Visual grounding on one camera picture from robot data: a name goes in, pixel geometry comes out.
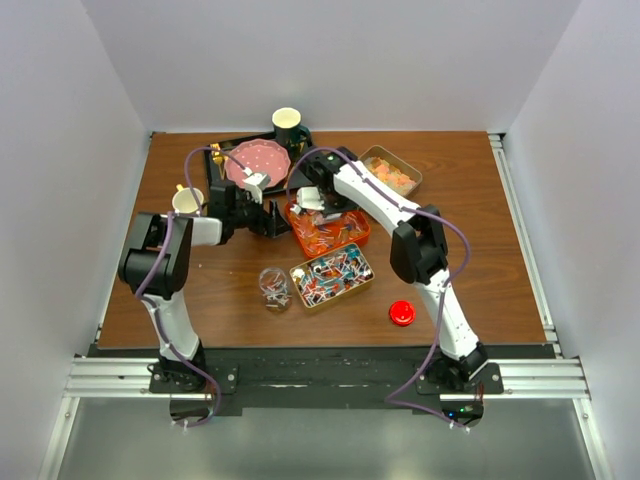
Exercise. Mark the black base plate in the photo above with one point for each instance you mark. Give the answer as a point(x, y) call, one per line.
point(333, 378)

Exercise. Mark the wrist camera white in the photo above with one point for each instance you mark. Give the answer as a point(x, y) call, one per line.
point(308, 199)
point(255, 184)

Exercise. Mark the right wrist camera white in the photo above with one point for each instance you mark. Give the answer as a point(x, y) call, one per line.
point(308, 199)

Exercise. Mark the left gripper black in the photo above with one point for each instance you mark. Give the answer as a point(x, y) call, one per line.
point(272, 223)

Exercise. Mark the pink polka dot plate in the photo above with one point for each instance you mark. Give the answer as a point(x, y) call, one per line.
point(262, 156)

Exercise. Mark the clear glass jar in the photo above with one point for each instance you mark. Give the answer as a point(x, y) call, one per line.
point(274, 285)

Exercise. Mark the gold fork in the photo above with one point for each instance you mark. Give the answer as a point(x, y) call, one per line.
point(218, 160)

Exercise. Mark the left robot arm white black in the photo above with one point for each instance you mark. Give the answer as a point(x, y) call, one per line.
point(155, 263)

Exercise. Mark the aluminium frame rail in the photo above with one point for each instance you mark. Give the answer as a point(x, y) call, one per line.
point(124, 374)

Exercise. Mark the right aluminium side rail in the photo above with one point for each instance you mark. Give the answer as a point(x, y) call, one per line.
point(502, 164)

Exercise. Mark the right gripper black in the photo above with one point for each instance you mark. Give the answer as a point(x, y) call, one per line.
point(349, 207)

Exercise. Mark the yellow mug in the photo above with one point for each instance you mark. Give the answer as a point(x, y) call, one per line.
point(186, 200)

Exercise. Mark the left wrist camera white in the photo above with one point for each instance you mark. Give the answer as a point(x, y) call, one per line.
point(255, 184)

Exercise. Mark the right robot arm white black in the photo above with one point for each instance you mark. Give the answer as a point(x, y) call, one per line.
point(427, 252)

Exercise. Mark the orange box of lollipops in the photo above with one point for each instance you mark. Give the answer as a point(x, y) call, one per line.
point(317, 234)

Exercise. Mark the gold knife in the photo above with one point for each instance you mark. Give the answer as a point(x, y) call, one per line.
point(295, 151)

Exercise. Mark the gold tin of candies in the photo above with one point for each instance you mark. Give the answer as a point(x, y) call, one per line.
point(321, 281)

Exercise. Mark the gold tin of gummies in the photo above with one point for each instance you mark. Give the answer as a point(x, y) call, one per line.
point(394, 172)

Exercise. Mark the red jar lid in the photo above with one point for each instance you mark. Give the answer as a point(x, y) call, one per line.
point(402, 313)

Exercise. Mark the dark green mug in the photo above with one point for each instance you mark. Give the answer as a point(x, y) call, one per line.
point(288, 128)

